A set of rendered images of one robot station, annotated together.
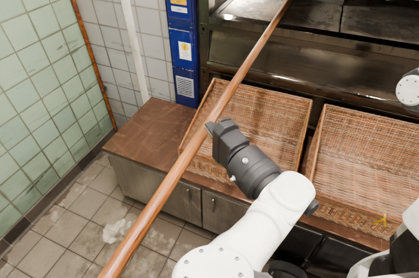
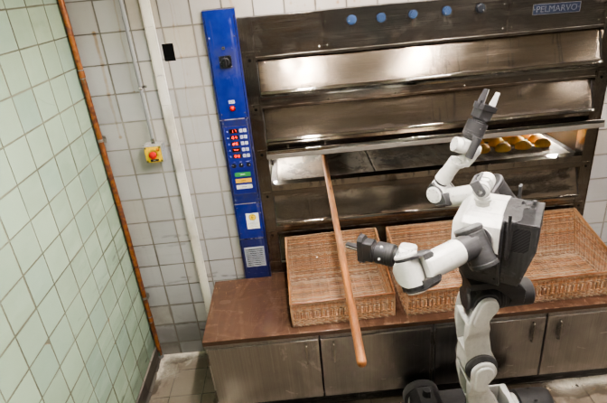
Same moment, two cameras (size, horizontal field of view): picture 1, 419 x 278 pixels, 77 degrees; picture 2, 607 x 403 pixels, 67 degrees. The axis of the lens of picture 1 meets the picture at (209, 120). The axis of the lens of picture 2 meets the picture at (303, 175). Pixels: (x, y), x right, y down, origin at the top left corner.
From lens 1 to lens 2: 1.36 m
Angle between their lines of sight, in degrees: 27
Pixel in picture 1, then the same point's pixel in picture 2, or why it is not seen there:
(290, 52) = (345, 194)
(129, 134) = (221, 322)
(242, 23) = (302, 183)
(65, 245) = not seen: outside the picture
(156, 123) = (239, 302)
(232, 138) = (368, 241)
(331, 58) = (377, 191)
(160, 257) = not seen: outside the picture
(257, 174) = (390, 249)
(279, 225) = not seen: hidden behind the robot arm
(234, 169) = (378, 253)
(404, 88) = (430, 194)
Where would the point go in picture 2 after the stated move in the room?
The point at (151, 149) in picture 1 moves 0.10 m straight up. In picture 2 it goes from (253, 323) to (250, 309)
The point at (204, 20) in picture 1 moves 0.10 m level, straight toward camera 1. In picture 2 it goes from (266, 189) to (274, 195)
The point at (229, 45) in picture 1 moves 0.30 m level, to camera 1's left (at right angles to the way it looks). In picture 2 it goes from (293, 203) to (244, 218)
